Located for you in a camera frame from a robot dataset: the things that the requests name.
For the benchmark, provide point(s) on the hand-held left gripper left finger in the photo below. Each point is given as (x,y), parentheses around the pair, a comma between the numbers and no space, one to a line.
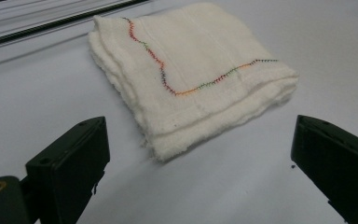
(71,161)

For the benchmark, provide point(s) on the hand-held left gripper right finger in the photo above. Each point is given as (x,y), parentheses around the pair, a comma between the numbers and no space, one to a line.
(338,165)

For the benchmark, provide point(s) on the grey metal rail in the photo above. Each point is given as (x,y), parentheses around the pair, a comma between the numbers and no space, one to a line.
(28,15)

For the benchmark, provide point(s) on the white towel colourful stitching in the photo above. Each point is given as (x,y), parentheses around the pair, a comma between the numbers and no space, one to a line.
(195,81)

